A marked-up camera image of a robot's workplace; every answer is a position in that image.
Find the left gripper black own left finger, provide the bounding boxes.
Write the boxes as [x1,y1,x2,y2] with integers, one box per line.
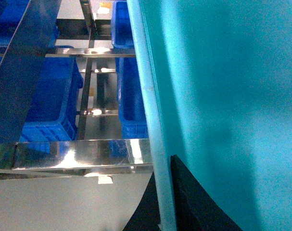
[123,173,161,231]

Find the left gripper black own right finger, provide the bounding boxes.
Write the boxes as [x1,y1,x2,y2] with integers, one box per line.
[170,155,241,231]

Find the teal plastic bin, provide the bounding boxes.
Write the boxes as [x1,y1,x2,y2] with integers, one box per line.
[127,0,292,231]

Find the blue bin lower right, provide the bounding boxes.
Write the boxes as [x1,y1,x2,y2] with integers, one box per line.
[115,58,149,139]

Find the blue bin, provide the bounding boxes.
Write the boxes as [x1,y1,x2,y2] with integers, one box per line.
[19,57,83,142]
[111,0,134,49]
[115,58,149,139]

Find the blue bin lower left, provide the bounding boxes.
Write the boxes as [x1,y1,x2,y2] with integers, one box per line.
[19,57,83,142]

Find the blue bin far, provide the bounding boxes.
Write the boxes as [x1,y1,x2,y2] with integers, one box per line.
[111,0,134,49]

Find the steel shelf frame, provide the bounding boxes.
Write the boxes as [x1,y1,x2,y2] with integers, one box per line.
[0,0,153,177]

